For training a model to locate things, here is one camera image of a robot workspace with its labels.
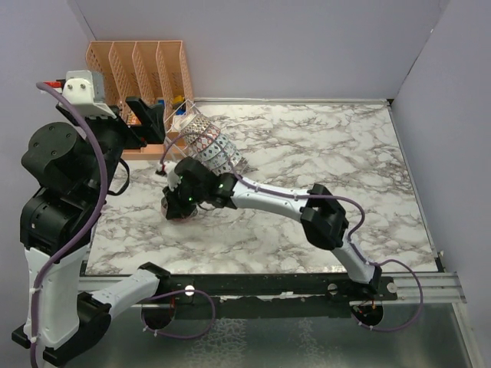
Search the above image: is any blue floral patterned bowl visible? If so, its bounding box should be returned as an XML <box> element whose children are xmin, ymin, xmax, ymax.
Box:
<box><xmin>207</xmin><ymin>143</ymin><xmax>236</xmax><ymax>168</ymax></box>

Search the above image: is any white diamond patterned bowl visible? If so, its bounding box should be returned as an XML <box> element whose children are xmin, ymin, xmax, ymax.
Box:
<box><xmin>216</xmin><ymin>152</ymin><xmax>242</xmax><ymax>175</ymax></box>

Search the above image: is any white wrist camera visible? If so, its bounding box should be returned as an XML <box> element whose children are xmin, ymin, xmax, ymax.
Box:
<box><xmin>44</xmin><ymin>70</ymin><xmax>116</xmax><ymax>118</ymax></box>
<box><xmin>156</xmin><ymin>161</ymin><xmax>181</xmax><ymax>192</ymax></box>

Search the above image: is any white wire dish rack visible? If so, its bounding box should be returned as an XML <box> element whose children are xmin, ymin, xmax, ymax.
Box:
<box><xmin>164</xmin><ymin>100</ymin><xmax>249</xmax><ymax>175</ymax></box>

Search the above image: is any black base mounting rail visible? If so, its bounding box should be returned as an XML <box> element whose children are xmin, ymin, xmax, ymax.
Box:
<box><xmin>122</xmin><ymin>268</ymin><xmax>400</xmax><ymax>319</ymax></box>

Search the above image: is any red patterned bowl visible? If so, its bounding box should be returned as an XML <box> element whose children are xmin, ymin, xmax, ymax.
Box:
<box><xmin>192</xmin><ymin>124</ymin><xmax>221</xmax><ymax>153</ymax></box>

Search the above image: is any brown checker patterned bowl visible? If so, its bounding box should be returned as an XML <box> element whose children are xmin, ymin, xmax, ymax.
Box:
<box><xmin>179</xmin><ymin>114</ymin><xmax>212</xmax><ymax>145</ymax></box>

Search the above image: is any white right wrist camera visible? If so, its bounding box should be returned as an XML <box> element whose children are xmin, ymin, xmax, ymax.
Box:
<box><xmin>156</xmin><ymin>161</ymin><xmax>181</xmax><ymax>192</ymax></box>

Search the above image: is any orange plastic file organizer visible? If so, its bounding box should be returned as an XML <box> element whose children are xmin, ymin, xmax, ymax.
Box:
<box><xmin>85</xmin><ymin>39</ymin><xmax>195</xmax><ymax>161</ymax></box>

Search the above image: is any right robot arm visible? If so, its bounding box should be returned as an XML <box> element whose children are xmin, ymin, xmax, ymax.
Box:
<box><xmin>161</xmin><ymin>157</ymin><xmax>381</xmax><ymax>300</ymax></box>

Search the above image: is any white petal patterned bowl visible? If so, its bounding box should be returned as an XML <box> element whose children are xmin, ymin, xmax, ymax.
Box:
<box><xmin>213</xmin><ymin>150</ymin><xmax>242</xmax><ymax>172</ymax></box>

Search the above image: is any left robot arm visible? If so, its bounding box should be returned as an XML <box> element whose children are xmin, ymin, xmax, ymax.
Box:
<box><xmin>12</xmin><ymin>97</ymin><xmax>170</xmax><ymax>367</ymax></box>

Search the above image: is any yellow black sponge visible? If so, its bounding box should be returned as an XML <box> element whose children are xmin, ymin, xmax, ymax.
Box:
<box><xmin>173</xmin><ymin>95</ymin><xmax>186</xmax><ymax>109</ymax></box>

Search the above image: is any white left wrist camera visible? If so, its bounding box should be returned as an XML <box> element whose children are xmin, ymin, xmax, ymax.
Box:
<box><xmin>44</xmin><ymin>70</ymin><xmax>116</xmax><ymax>118</ymax></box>

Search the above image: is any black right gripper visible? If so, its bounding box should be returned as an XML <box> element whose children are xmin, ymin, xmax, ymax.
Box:
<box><xmin>163</xmin><ymin>179</ymin><xmax>206</xmax><ymax>220</ymax></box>

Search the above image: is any black leaf patterned bowl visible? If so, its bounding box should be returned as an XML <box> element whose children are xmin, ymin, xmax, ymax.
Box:
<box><xmin>160</xmin><ymin>198</ymin><xmax>198</xmax><ymax>222</ymax></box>

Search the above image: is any aluminium side rail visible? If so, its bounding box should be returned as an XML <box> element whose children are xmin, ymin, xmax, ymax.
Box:
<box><xmin>388</xmin><ymin>272</ymin><xmax>466</xmax><ymax>304</ymax></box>

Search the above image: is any blue triangle patterned bowl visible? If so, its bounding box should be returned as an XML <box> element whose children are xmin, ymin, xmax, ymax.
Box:
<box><xmin>196</xmin><ymin>135</ymin><xmax>229</xmax><ymax>161</ymax></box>

